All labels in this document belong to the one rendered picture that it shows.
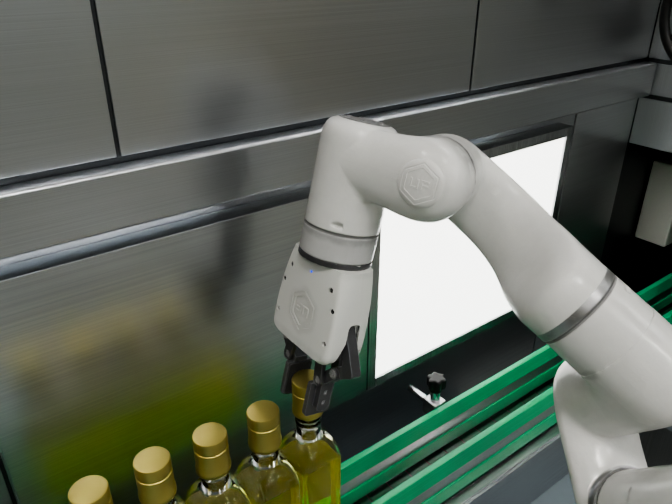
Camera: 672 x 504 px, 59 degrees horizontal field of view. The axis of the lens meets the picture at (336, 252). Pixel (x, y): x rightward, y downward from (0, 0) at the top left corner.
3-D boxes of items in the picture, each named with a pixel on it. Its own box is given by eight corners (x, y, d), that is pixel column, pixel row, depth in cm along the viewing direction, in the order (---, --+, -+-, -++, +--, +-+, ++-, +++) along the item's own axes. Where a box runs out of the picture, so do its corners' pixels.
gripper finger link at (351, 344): (333, 294, 59) (308, 324, 63) (367, 363, 56) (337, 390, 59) (342, 293, 60) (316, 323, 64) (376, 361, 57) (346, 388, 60)
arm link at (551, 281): (541, 356, 51) (360, 189, 53) (544, 309, 62) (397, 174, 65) (620, 289, 47) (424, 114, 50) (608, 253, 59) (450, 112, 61)
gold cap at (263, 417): (271, 425, 65) (269, 394, 63) (288, 445, 63) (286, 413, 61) (242, 439, 63) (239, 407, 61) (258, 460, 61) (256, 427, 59)
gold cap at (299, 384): (312, 394, 68) (311, 363, 66) (330, 412, 66) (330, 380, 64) (285, 407, 66) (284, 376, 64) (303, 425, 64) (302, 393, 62)
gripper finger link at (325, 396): (312, 357, 61) (300, 413, 63) (331, 373, 59) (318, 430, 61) (336, 352, 63) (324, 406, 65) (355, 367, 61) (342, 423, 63)
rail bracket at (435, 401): (415, 419, 100) (420, 354, 94) (445, 443, 96) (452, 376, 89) (397, 429, 98) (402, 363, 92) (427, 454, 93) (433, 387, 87)
